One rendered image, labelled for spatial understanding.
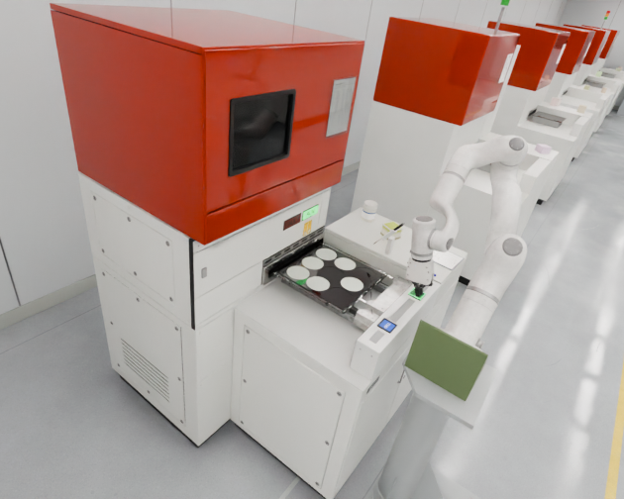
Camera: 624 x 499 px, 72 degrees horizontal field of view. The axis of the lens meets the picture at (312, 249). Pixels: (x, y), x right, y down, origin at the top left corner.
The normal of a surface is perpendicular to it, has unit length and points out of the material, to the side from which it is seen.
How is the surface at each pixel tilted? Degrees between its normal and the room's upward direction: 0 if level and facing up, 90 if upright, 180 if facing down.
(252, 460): 0
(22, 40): 90
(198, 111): 90
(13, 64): 90
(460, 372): 90
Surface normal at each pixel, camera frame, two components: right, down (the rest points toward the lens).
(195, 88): -0.59, 0.36
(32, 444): 0.13, -0.83
